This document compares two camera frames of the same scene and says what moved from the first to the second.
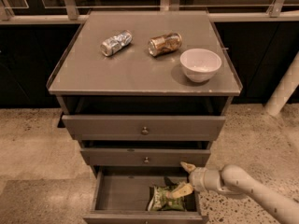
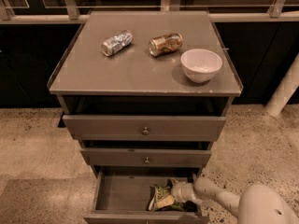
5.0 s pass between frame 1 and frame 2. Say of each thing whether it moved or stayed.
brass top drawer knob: stayed
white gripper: moved
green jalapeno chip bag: stayed
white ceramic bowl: stayed
